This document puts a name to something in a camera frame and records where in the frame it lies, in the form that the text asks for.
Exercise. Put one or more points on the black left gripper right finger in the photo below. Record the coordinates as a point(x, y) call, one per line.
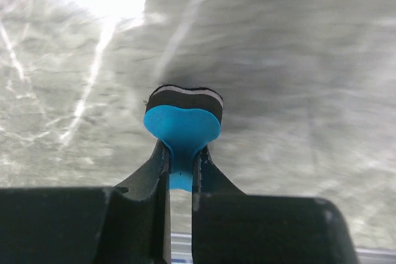
point(229, 226)

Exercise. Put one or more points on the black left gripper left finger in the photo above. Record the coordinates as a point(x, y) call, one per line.
point(125, 223)

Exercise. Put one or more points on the blue black whiteboard eraser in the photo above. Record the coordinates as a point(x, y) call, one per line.
point(185, 120)

